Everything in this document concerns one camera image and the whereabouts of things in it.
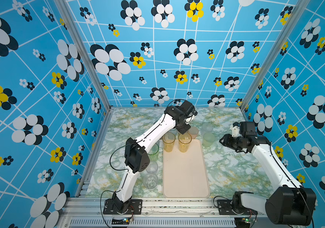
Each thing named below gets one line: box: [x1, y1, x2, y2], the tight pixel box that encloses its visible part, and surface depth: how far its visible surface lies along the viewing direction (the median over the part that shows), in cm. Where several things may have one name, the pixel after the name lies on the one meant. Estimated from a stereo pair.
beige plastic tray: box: [162, 138, 211, 199], surface depth 88 cm
